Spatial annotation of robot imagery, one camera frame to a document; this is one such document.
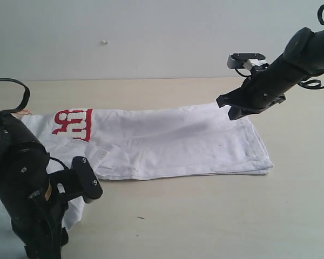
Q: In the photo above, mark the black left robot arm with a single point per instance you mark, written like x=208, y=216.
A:
x=21, y=156

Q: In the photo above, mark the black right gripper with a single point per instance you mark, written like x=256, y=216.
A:
x=265, y=87

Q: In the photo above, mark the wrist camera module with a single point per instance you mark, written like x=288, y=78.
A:
x=245, y=60
x=87, y=184

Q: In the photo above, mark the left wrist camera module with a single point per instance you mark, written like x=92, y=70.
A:
x=87, y=184

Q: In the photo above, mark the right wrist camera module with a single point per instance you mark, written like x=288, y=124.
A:
x=245, y=60

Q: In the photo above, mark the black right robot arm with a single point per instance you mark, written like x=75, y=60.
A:
x=303, y=58

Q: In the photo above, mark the white t-shirt red lettering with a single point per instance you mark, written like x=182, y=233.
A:
x=152, y=144

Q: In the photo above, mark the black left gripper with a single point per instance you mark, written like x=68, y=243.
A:
x=46, y=207

